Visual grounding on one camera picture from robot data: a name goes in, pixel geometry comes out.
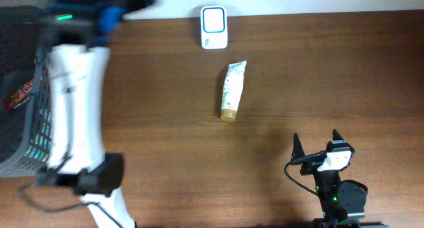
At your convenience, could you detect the white tube with gold cap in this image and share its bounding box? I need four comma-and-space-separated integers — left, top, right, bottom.
221, 60, 247, 122

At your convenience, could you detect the red snack packet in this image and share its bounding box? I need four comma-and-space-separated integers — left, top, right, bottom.
3, 79, 34, 111

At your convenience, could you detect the teal snack packet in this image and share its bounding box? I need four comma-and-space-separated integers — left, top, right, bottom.
25, 109, 52, 162

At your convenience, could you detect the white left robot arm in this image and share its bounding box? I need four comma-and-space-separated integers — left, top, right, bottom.
37, 0, 155, 227

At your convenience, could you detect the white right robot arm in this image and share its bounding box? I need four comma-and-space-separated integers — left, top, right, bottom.
284, 129, 387, 228

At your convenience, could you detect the grey plastic mesh basket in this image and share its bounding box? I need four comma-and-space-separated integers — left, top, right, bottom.
1, 6, 52, 178

